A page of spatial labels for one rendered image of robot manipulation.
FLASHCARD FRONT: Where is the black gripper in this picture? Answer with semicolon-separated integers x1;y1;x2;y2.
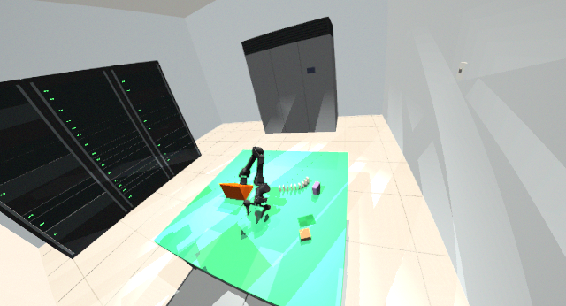
243;194;271;219

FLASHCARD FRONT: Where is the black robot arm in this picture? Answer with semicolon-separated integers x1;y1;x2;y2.
239;146;271;203

